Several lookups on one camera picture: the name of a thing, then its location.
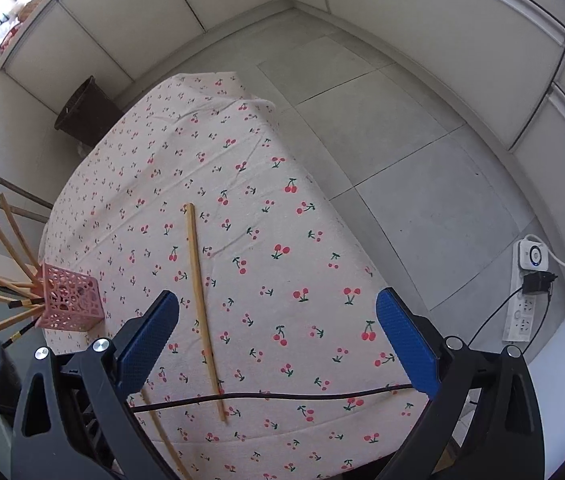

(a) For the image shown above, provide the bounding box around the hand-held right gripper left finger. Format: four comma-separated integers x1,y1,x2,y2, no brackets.
10,290,198,480

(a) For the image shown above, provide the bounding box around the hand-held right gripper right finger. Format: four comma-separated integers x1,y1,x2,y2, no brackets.
362,287,545,480

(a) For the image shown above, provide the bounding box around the pink lattice utensil holder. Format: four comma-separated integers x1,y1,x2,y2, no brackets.
35,262,100,335

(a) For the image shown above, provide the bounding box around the white power strip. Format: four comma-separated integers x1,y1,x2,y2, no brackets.
502,240,552,343

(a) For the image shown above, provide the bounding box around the black charger plug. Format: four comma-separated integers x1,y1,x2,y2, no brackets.
521,272,559,298

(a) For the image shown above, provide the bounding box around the dark grey block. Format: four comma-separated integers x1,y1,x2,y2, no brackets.
0,342,26,403

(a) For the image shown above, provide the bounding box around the cherry print tablecloth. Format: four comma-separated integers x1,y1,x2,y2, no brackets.
40,74,433,480

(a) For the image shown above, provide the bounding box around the dark brown trash bin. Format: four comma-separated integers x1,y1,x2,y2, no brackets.
54,76,123,148

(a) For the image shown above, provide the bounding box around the colourful shelf clutter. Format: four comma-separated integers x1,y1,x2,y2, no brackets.
0,0,70,61

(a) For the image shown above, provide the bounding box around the thin black charger cable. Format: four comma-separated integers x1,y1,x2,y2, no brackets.
465,287,555,348

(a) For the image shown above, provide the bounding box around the thick black cable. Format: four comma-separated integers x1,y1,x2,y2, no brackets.
0,381,415,415

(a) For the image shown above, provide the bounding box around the metal rail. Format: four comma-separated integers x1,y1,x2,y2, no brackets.
0,187,50,223
0,155,53,211

